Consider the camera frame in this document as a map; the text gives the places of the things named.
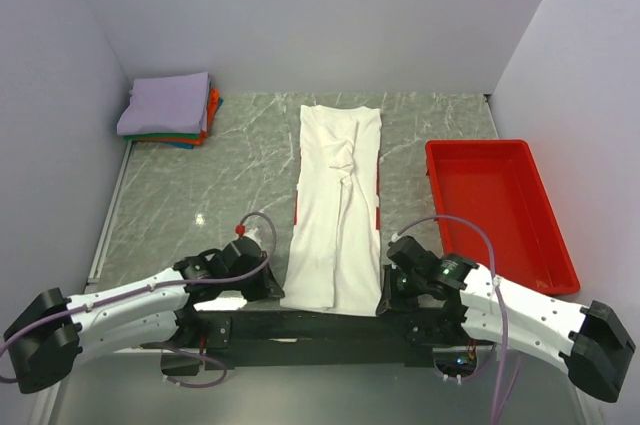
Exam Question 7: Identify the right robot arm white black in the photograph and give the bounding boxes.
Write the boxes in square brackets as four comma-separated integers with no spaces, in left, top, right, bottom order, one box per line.
[376,236,636,403]

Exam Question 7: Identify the black base bar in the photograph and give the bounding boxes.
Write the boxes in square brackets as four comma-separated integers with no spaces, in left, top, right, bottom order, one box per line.
[167,308,472,369]

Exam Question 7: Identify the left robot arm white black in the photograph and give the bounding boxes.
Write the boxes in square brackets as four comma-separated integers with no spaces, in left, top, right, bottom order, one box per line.
[1,238,271,394]

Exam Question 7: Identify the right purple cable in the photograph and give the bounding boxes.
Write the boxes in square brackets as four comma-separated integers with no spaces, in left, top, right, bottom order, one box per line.
[397,214,524,425]

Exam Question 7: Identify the red plastic bin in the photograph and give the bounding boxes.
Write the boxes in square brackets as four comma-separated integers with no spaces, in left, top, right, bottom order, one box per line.
[425,139,581,296]

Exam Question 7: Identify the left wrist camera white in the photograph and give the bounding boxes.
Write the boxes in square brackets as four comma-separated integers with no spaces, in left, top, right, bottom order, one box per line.
[235,224,262,247]

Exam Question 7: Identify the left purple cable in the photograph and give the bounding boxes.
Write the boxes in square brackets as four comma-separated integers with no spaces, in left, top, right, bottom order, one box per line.
[0,212,277,389]

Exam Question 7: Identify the folded blue t shirt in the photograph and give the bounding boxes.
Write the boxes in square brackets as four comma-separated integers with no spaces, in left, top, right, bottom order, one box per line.
[161,141,195,150]

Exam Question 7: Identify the purple cable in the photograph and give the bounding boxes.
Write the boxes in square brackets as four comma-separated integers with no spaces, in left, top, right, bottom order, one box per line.
[0,212,277,389]
[397,214,524,425]

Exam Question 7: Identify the folded green t shirt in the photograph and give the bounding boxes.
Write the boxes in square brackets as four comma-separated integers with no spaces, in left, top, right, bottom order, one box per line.
[123,132,207,143]

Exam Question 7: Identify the folded lilac t shirt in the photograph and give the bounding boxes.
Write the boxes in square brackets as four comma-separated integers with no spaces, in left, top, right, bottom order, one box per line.
[116,72,210,136]

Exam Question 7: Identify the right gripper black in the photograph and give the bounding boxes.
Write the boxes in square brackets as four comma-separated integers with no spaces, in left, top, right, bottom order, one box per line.
[377,263,426,317]

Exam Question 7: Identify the folded orange t shirt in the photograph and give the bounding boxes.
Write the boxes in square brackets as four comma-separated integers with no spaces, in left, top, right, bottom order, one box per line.
[134,88,220,147]

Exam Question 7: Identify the white t shirt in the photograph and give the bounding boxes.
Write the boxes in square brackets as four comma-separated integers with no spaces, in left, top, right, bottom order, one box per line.
[280,105,382,317]

